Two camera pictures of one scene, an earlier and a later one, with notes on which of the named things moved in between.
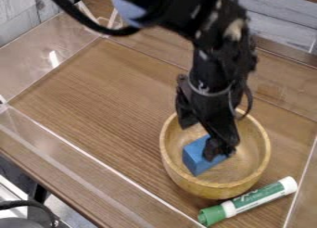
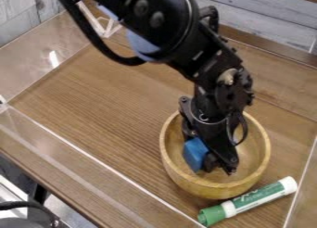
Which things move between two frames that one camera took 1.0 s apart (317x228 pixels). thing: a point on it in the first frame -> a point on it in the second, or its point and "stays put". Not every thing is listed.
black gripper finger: [217, 148] -> [210, 162]
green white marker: [273, 191] stays put
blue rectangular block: [194, 158] stays put
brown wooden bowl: [235, 174] stays put
